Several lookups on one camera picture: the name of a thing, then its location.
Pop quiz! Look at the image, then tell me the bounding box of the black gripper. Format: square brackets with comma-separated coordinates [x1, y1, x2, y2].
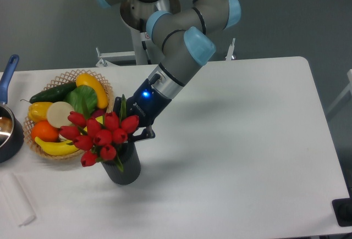
[113, 79, 171, 142]

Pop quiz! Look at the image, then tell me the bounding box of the red tulip bouquet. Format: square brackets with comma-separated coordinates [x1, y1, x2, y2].
[59, 96, 139, 172]

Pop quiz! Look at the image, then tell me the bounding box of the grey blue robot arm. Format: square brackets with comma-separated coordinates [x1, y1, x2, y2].
[97, 0, 241, 142]

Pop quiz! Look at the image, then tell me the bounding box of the dark grey ribbed vase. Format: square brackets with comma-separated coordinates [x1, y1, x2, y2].
[102, 142, 141, 185]

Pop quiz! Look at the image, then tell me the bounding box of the green leafy lettuce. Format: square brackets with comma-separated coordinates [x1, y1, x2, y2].
[64, 85, 97, 118]

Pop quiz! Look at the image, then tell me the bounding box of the yellow squash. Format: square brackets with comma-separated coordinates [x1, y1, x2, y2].
[76, 73, 108, 109]

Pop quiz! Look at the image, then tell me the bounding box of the woven wicker basket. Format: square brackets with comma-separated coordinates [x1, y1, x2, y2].
[23, 69, 114, 160]

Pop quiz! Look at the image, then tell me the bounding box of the cream round disc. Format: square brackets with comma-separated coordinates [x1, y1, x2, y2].
[46, 101, 74, 128]

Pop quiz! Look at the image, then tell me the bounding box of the green cucumber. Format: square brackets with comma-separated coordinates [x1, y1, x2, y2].
[21, 82, 76, 104]

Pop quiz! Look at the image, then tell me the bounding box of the yellow banana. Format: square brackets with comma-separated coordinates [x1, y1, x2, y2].
[35, 137, 79, 157]

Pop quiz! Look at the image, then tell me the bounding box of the orange fruit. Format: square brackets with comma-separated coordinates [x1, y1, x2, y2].
[31, 121, 59, 142]

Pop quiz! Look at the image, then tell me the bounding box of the yellow bell pepper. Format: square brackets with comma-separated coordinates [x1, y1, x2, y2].
[27, 102, 53, 123]

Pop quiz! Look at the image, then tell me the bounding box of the white folded cloth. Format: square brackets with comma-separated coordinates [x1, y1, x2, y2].
[1, 173, 36, 226]

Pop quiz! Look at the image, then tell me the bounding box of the black device at edge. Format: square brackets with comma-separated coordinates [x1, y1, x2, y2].
[332, 198, 351, 227]

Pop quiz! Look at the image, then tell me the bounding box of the dark pot blue handle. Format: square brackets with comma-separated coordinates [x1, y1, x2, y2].
[1, 54, 24, 163]

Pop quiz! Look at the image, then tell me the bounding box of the white frame at right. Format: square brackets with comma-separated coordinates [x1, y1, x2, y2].
[326, 69, 351, 121]

